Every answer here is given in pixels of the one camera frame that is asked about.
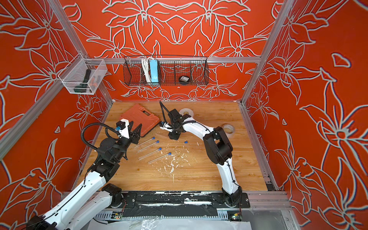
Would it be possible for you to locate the black wire basket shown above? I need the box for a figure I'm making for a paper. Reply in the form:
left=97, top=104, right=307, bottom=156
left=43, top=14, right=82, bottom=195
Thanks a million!
left=123, top=55, right=209, bottom=86

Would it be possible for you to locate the clear acrylic wall box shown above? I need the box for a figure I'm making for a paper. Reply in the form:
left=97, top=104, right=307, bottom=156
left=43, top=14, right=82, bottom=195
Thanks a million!
left=57, top=54, right=107, bottom=95

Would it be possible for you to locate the light blue box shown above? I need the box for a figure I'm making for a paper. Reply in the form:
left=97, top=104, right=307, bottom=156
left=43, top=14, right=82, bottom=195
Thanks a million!
left=149, top=59, right=159, bottom=84

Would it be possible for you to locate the orange plastic tool case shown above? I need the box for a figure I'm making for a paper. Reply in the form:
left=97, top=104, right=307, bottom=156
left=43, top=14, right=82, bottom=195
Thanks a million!
left=120, top=103, right=160, bottom=137

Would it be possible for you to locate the small black device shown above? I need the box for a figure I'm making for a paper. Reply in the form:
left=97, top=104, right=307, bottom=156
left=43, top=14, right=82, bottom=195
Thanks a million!
left=179, top=76, right=190, bottom=84

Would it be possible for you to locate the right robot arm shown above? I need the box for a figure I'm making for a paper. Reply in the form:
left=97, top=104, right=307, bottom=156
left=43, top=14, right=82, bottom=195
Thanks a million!
left=160, top=102, right=242, bottom=207

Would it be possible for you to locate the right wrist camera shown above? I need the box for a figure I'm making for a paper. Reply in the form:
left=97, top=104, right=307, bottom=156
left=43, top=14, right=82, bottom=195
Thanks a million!
left=159, top=121, right=174, bottom=132

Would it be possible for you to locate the green black tool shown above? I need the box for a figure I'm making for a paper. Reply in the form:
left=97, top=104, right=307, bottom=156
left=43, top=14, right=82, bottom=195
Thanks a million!
left=74, top=69, right=91, bottom=93

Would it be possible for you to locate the white cable bundle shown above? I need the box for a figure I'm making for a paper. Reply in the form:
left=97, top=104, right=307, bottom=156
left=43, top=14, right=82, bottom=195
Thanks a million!
left=141, top=57, right=151, bottom=84

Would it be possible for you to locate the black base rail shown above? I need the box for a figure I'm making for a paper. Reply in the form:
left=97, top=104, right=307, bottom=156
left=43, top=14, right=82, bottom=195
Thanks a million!
left=96, top=191, right=251, bottom=218

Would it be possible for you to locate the clear tape roll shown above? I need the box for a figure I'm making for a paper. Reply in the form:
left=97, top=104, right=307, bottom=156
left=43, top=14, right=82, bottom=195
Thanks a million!
left=222, top=124, right=236, bottom=139

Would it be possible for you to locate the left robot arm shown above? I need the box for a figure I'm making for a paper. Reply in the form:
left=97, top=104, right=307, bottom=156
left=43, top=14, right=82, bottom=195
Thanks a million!
left=25, top=119, right=142, bottom=230

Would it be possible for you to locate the white tape roll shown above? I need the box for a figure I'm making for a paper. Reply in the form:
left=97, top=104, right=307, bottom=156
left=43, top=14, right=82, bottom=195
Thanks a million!
left=179, top=108, right=194, bottom=117

